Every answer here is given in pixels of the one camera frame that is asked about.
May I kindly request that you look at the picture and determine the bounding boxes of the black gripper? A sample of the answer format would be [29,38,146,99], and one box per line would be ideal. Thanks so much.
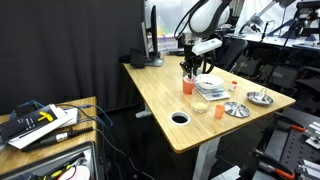
[179,43,204,80]

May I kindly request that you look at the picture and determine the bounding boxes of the glass container with yellow contents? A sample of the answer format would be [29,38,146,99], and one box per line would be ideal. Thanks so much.
[189,88,210,114]

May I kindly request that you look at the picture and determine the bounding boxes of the large orange cup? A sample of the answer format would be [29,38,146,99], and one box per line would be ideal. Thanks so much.
[182,75,197,96]

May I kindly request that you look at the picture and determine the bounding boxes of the white bowl with beans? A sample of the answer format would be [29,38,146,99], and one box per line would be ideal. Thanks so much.
[195,73,225,90]

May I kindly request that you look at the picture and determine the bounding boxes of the white printed storage box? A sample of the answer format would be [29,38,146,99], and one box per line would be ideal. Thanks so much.
[147,33,179,54]

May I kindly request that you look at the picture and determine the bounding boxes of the white kitchen scale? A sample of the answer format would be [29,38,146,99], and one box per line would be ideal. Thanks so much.
[194,83,232,102]

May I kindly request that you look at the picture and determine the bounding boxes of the black office chair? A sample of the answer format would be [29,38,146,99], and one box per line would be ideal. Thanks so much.
[216,37,249,73]

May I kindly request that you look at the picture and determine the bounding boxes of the small orange cup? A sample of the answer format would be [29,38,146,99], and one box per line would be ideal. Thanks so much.
[214,104,226,120]

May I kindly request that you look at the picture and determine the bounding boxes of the black computer monitor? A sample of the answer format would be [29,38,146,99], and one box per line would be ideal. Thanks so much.
[141,5,165,68]

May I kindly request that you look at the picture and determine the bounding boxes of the small black box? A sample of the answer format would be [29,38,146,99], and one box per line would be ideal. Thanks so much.
[129,48,146,70]

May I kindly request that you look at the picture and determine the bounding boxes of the round ribbed metal plate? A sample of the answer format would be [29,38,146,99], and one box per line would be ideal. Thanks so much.
[222,101,251,119]

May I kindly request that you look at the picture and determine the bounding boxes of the metal bowl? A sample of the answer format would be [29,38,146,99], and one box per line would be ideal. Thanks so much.
[246,88,275,107]

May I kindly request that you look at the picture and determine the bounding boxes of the white desk leg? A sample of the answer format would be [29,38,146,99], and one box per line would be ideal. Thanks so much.
[191,136,222,180]

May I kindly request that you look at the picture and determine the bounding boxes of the black perforated board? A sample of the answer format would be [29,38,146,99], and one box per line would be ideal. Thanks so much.
[251,106,320,180]

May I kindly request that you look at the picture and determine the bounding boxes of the black plastic tray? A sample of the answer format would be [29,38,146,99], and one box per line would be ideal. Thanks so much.
[0,141,101,180]

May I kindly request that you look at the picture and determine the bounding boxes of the pink toy item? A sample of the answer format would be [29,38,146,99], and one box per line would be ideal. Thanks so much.
[58,164,91,180]

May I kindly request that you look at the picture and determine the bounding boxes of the black handheld tool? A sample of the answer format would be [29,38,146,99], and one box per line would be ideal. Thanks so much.
[21,126,94,153]

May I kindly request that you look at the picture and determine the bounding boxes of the yellow toy item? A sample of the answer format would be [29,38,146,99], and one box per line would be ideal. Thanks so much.
[49,168,73,178]

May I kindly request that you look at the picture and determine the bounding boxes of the black booklet with yellow mark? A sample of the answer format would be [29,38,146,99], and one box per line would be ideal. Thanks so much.
[0,105,59,144]

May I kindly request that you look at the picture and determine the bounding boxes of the glass kettle with black handle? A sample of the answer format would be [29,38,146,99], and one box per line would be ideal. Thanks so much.
[182,43,217,79]

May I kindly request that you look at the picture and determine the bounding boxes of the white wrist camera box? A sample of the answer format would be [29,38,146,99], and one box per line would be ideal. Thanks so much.
[191,37,223,56]

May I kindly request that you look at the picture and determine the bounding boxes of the white desk cable grommet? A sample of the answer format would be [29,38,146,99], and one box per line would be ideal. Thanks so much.
[170,111,191,127]

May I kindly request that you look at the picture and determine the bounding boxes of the blue cable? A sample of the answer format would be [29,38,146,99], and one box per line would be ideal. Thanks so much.
[8,99,114,129]

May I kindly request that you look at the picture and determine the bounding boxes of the black clamp with orange handle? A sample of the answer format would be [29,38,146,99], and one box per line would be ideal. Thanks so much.
[253,148,296,180]
[273,112,307,133]

